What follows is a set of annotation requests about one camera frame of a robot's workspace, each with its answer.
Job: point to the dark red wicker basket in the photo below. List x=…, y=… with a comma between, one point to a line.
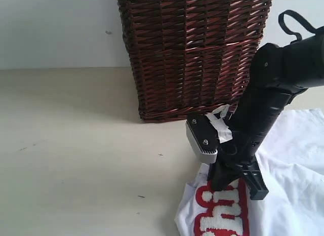
x=190, y=56

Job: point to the white t-shirt red logo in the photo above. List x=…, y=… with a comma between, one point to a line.
x=291, y=162

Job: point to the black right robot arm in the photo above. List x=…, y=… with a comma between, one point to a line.
x=277, y=76

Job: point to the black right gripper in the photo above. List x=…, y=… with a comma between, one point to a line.
x=236, y=158

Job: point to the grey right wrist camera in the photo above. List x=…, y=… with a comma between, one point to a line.
x=202, y=137

